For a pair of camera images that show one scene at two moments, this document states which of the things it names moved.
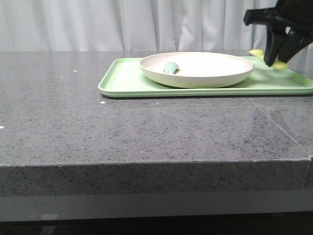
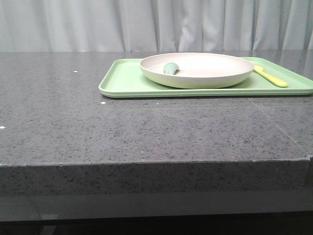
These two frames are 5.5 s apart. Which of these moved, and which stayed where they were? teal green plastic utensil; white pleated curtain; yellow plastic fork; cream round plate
Moved: yellow plastic fork
Stayed: white pleated curtain; teal green plastic utensil; cream round plate
